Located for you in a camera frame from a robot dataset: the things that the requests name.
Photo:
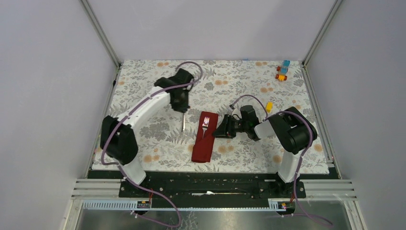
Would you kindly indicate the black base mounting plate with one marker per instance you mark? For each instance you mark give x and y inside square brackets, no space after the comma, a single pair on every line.
[215,190]

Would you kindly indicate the floral patterned tablecloth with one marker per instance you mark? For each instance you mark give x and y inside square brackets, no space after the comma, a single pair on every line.
[162,144]

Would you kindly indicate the blue orange toy car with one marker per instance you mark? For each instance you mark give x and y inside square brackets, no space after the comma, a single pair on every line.
[282,70]

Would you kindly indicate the yellow toy block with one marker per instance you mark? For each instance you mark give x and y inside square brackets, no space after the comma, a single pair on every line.
[269,107]

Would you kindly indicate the left aluminium frame post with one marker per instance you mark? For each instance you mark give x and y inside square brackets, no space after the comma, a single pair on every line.
[100,32]

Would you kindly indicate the aluminium frame post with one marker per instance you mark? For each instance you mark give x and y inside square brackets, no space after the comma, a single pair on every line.
[328,20]
[100,32]

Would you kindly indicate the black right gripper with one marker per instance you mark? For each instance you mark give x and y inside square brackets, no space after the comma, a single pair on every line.
[225,129]

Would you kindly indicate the dark red cloth napkin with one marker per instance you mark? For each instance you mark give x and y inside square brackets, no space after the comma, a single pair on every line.
[203,147]

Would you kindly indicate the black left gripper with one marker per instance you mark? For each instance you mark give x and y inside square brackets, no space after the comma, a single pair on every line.
[184,107]

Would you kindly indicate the right aluminium frame post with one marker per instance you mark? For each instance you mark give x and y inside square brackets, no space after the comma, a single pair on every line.
[328,20]

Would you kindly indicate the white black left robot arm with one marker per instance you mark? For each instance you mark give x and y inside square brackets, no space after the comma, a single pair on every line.
[118,134]

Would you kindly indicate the silver fork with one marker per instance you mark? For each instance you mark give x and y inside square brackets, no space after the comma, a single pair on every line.
[205,125]

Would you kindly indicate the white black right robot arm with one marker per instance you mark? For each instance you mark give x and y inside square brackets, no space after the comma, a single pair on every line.
[289,126]

